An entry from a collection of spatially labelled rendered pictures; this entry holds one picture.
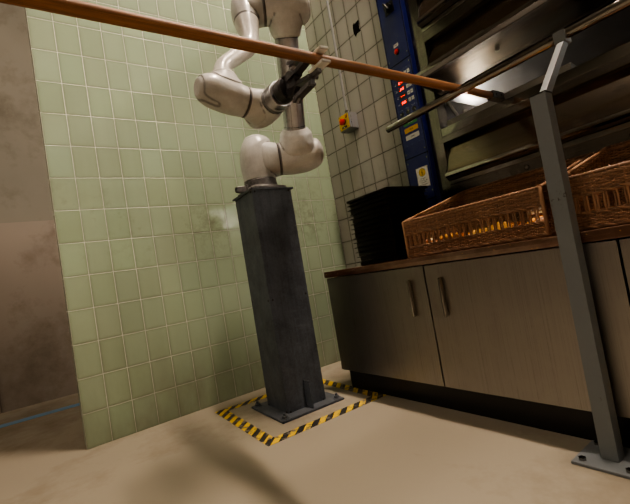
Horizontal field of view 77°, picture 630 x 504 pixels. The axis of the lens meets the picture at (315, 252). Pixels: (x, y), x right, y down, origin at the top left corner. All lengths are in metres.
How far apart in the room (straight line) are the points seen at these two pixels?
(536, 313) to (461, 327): 0.26
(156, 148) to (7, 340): 1.88
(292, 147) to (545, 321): 1.23
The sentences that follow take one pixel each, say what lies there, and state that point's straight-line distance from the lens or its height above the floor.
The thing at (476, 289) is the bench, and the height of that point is 0.45.
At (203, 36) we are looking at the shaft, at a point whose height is 1.16.
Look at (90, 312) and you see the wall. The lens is 2.06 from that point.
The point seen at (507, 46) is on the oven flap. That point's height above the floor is 1.37.
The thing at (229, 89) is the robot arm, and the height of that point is 1.20.
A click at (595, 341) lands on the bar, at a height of 0.31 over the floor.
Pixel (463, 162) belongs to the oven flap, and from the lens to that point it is 2.03.
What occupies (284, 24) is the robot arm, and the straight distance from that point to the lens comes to 1.86.
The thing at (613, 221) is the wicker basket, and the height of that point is 0.59.
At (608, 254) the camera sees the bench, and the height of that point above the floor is 0.51.
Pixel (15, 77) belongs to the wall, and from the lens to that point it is 3.95.
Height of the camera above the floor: 0.60
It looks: 3 degrees up
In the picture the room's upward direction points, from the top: 10 degrees counter-clockwise
